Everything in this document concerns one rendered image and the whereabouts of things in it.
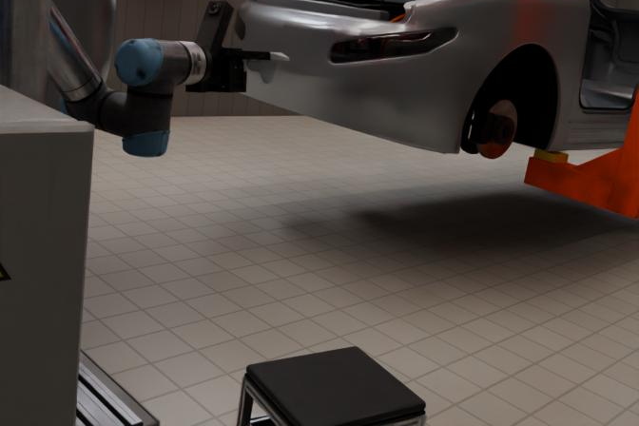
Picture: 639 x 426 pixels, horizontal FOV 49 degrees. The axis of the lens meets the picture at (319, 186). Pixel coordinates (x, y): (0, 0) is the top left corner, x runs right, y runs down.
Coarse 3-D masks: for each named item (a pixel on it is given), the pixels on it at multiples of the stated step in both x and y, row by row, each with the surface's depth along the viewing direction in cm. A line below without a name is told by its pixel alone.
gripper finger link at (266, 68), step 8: (272, 56) 133; (280, 56) 135; (248, 64) 132; (256, 64) 133; (264, 64) 134; (272, 64) 134; (264, 72) 134; (272, 72) 135; (264, 80) 134; (272, 80) 135
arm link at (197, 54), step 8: (192, 48) 120; (200, 48) 122; (192, 56) 119; (200, 56) 121; (192, 64) 119; (200, 64) 120; (192, 72) 120; (200, 72) 122; (192, 80) 122; (200, 80) 123
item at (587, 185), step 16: (624, 144) 364; (544, 160) 400; (560, 160) 399; (592, 160) 379; (608, 160) 372; (624, 160) 364; (528, 176) 408; (544, 176) 400; (560, 176) 392; (576, 176) 385; (592, 176) 378; (608, 176) 373; (624, 176) 365; (560, 192) 393; (576, 192) 385; (592, 192) 378; (608, 192) 372; (624, 192) 365; (608, 208) 372; (624, 208) 366
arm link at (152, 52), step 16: (128, 48) 111; (144, 48) 110; (160, 48) 113; (176, 48) 117; (128, 64) 112; (144, 64) 110; (160, 64) 112; (176, 64) 116; (128, 80) 112; (144, 80) 112; (160, 80) 114; (176, 80) 118
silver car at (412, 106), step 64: (256, 0) 430; (320, 0) 374; (384, 0) 463; (448, 0) 324; (512, 0) 332; (576, 0) 368; (320, 64) 344; (384, 64) 328; (448, 64) 326; (512, 64) 393; (576, 64) 381; (384, 128) 338; (448, 128) 336; (512, 128) 369; (576, 128) 402
